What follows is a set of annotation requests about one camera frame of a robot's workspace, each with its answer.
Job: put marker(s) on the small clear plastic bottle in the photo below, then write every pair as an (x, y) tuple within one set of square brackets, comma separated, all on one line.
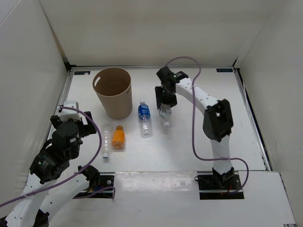
[(165, 117)]

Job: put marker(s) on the long clear plastic bottle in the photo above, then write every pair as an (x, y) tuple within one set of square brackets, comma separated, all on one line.
[(106, 138)]

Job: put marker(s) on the blue corner label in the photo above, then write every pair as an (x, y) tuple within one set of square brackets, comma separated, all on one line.
[(224, 70), (81, 72)]

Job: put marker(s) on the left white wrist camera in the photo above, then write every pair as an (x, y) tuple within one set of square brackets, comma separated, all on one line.
[(66, 114)]

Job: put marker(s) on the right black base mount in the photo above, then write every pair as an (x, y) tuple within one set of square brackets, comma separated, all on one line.
[(210, 189)]

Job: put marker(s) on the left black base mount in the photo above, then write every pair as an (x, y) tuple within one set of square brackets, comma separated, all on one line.
[(102, 190)]

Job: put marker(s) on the blue label plastic bottle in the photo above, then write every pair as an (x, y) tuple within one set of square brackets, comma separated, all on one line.
[(144, 119)]

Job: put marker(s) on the left blue corner label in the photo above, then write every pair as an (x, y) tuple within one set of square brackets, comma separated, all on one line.
[(81, 72)]

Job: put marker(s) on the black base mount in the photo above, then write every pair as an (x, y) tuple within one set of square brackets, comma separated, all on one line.
[(210, 189), (102, 190)]

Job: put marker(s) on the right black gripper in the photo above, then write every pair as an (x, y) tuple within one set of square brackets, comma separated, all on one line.
[(160, 99)]

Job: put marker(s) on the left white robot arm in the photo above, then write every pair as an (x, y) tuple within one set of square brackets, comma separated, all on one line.
[(43, 196)]

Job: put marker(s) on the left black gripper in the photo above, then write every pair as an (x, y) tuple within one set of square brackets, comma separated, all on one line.
[(89, 128)]

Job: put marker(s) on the right blue corner label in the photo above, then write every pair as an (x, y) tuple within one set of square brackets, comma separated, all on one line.
[(224, 70)]

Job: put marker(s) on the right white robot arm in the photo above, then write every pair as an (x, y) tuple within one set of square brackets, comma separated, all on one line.
[(217, 121)]

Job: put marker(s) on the orange juice bottle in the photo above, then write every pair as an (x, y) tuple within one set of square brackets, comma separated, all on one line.
[(118, 138)]

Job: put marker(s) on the tan cylindrical bin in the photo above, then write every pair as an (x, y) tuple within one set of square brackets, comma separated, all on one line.
[(114, 90)]

